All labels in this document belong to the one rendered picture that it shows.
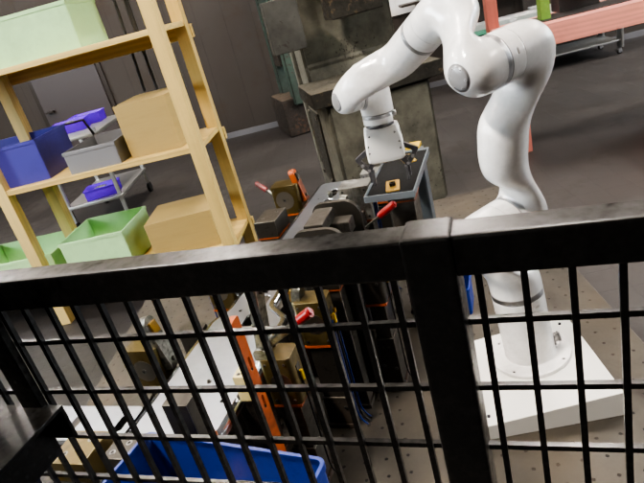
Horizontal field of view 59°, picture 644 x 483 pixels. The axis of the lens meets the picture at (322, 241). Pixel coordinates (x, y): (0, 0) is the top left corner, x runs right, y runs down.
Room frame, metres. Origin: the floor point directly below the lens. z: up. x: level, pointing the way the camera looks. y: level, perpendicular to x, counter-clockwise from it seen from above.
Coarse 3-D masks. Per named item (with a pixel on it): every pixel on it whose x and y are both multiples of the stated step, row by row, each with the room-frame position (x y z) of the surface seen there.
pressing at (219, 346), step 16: (320, 192) 2.06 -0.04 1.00; (304, 208) 1.94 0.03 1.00; (304, 224) 1.77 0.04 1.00; (240, 304) 1.33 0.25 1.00; (272, 304) 1.28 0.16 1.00; (240, 320) 1.25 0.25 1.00; (272, 320) 1.20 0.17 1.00; (224, 336) 1.19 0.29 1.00; (192, 352) 1.16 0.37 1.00; (224, 352) 1.12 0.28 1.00; (176, 368) 1.11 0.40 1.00; (192, 368) 1.09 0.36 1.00; (208, 368) 1.07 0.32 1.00; (224, 368) 1.06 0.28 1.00; (176, 384) 1.04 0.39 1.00; (208, 384) 1.01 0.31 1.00; (224, 384) 1.00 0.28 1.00; (160, 400) 1.00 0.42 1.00; (208, 400) 0.96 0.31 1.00; (240, 400) 0.93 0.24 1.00; (144, 416) 0.96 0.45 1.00; (160, 416) 0.95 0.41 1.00; (224, 416) 0.89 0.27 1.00; (128, 432) 0.93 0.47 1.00; (144, 432) 0.91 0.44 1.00; (224, 432) 0.85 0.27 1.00
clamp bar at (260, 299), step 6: (240, 294) 0.99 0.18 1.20; (258, 294) 0.97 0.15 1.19; (258, 300) 0.97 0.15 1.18; (264, 300) 1.00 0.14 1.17; (258, 306) 0.97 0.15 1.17; (264, 306) 1.00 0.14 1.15; (264, 312) 0.99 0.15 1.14; (252, 318) 0.98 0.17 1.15; (264, 318) 0.99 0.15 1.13; (252, 324) 0.98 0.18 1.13; (264, 324) 0.99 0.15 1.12; (258, 336) 0.98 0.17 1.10; (270, 336) 1.00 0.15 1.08; (258, 342) 0.98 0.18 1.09
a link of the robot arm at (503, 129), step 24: (528, 24) 1.05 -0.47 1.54; (528, 48) 1.02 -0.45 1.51; (552, 48) 1.05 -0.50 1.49; (528, 72) 1.03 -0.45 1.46; (504, 96) 1.08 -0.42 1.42; (528, 96) 1.05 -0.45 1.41; (480, 120) 1.10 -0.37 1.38; (504, 120) 1.05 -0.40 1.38; (528, 120) 1.05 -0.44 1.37; (480, 144) 1.09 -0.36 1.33; (504, 144) 1.04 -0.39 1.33; (528, 144) 1.07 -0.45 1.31; (480, 168) 1.11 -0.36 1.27; (504, 168) 1.06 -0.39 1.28; (528, 168) 1.08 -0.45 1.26; (504, 192) 1.15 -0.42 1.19; (528, 192) 1.09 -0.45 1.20
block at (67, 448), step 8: (80, 440) 0.86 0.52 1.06; (88, 440) 0.85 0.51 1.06; (104, 440) 0.85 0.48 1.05; (112, 440) 0.86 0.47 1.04; (64, 448) 0.85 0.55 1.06; (72, 448) 0.84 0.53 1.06; (88, 448) 0.83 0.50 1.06; (104, 448) 0.84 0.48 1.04; (72, 456) 0.82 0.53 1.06; (88, 456) 0.81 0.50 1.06; (96, 456) 0.82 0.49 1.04; (56, 464) 0.81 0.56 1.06; (72, 464) 0.80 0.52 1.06; (80, 464) 0.79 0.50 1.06; (96, 464) 0.81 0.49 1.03; (104, 472) 0.82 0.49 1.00; (64, 480) 0.81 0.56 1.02; (80, 480) 0.80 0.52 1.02; (88, 480) 0.79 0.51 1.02
